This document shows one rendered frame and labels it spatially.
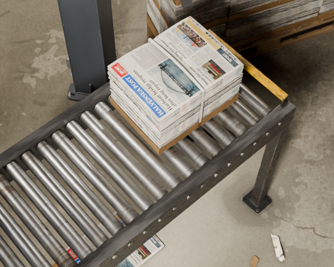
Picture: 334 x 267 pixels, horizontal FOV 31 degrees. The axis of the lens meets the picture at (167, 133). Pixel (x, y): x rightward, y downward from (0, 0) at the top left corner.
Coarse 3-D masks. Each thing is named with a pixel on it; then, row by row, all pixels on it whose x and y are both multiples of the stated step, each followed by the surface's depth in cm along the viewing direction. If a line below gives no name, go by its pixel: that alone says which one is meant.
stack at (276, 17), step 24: (168, 0) 284; (216, 0) 286; (240, 0) 292; (264, 0) 301; (312, 0) 317; (240, 24) 309; (264, 24) 318; (288, 24) 328; (312, 24) 337; (240, 48) 327; (264, 48) 336
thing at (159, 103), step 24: (144, 48) 209; (120, 72) 203; (144, 72) 203; (168, 72) 204; (120, 96) 213; (144, 96) 198; (168, 96) 198; (192, 96) 198; (144, 120) 206; (168, 120) 197; (192, 120) 212
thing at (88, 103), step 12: (108, 84) 229; (96, 96) 226; (108, 96) 227; (72, 108) 223; (84, 108) 223; (60, 120) 220; (72, 120) 221; (36, 132) 217; (48, 132) 217; (24, 144) 215; (36, 144) 215; (0, 156) 212; (12, 156) 212; (0, 168) 210; (24, 168) 221; (12, 180) 220
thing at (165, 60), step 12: (156, 48) 209; (168, 48) 209; (168, 60) 206; (180, 60) 206; (180, 72) 204; (192, 72) 204; (192, 84) 201; (204, 84) 201; (204, 96) 203; (204, 108) 211
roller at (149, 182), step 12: (84, 120) 221; (96, 120) 221; (96, 132) 219; (108, 132) 218; (108, 144) 216; (120, 144) 216; (120, 156) 213; (132, 156) 213; (132, 168) 211; (144, 168) 211; (144, 180) 208; (156, 180) 209; (156, 192) 206
